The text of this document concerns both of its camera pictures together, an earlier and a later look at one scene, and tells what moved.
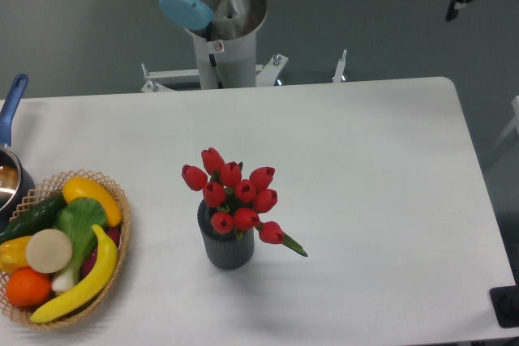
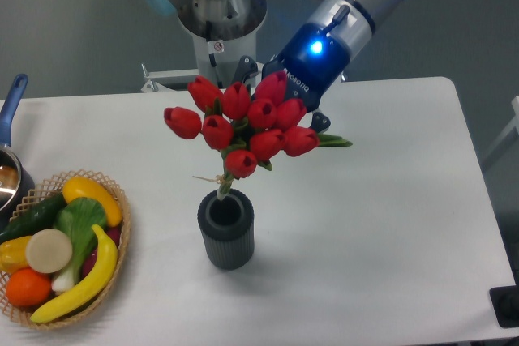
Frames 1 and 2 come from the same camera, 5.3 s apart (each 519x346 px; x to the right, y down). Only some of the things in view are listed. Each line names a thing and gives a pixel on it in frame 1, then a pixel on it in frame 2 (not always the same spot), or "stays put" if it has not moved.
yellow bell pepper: x=13 y=254 stays put
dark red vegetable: x=113 y=234 stays put
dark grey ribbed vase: x=225 y=250 stays put
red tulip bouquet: x=241 y=199 → x=247 y=127
